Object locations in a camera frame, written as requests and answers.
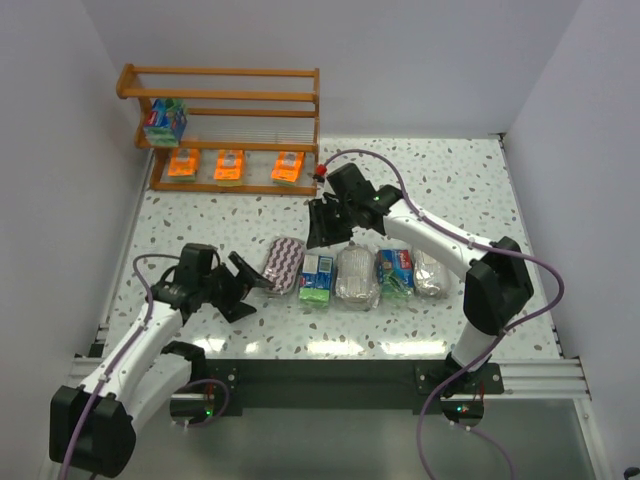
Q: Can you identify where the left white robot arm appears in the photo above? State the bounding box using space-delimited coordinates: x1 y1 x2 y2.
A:
49 243 273 479

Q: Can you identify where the grey wrapped sponge centre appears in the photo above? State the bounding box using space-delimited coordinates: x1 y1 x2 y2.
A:
335 244 380 311

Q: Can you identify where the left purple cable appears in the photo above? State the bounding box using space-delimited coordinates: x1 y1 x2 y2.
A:
59 253 231 480

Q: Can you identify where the grey wrapped sponge right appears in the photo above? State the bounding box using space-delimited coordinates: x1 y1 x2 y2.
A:
412 248 451 298

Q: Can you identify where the blue label green sponge pack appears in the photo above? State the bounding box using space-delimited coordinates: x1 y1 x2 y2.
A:
298 254 334 308

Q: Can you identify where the purple wavy striped sponge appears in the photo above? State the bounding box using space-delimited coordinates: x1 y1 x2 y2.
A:
262 237 306 296

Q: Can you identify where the wooden two-tier shelf rack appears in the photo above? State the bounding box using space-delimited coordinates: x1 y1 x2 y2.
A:
116 64 320 197

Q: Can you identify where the orange sponge box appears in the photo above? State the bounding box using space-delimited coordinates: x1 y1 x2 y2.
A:
167 148 201 182
271 151 305 187
213 150 245 187

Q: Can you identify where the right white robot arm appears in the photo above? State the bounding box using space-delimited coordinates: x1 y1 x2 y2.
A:
307 163 534 373

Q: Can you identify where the grey wrapped sponge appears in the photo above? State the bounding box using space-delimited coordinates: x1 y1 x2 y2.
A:
335 244 380 311
412 248 451 298

